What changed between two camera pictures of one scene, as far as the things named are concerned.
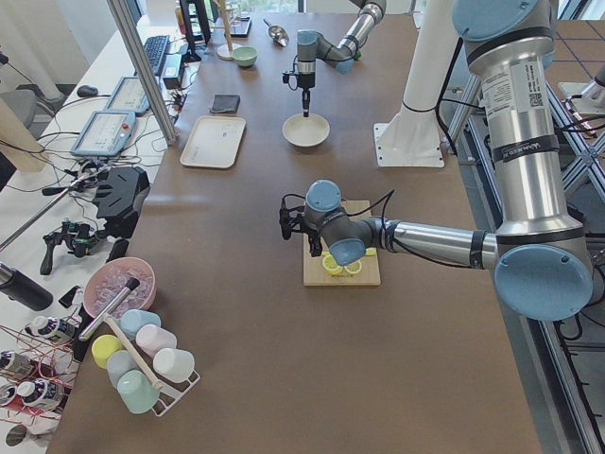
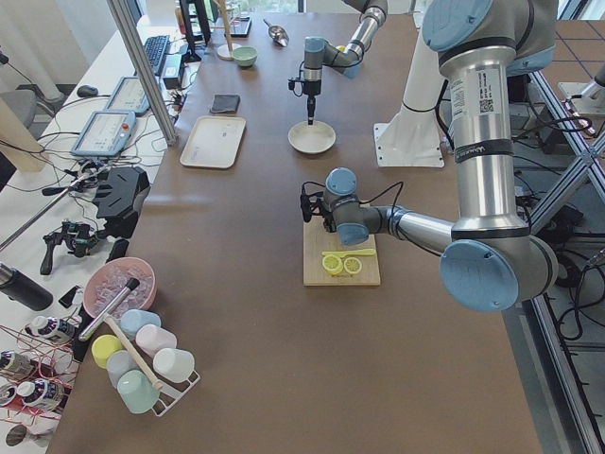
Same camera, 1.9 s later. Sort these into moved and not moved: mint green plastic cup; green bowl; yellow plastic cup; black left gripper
Moved: black left gripper
Not moved: green bowl; mint green plastic cup; yellow plastic cup
